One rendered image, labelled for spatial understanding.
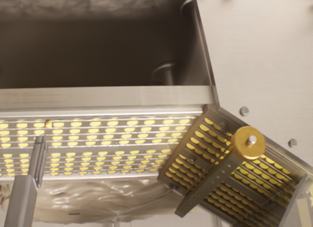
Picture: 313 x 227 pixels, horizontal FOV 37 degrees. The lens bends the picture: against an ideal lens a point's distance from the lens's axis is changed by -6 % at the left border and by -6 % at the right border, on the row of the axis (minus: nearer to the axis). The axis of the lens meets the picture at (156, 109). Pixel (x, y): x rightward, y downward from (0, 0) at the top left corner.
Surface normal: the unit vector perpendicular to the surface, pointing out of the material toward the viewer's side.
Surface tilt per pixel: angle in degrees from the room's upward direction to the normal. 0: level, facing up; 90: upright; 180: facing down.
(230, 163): 38
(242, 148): 90
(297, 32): 90
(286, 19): 90
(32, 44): 0
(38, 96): 90
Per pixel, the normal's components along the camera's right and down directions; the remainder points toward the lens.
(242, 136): 0.22, -0.44
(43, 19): 0.13, 0.90
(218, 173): -0.49, 0.72
